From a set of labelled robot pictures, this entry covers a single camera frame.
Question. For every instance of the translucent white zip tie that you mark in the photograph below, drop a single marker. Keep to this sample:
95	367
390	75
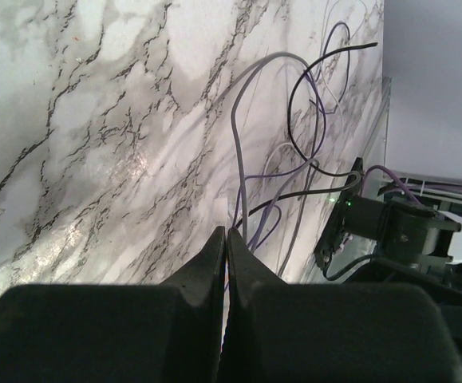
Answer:
222	219

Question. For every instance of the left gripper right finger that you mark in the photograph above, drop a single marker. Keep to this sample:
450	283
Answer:
350	332

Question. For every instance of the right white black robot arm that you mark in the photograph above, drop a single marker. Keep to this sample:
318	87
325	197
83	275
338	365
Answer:
399	240

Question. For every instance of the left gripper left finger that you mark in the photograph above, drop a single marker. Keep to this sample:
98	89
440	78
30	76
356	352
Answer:
168	332

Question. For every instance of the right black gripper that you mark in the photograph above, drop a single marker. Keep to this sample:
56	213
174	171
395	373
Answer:
333	235

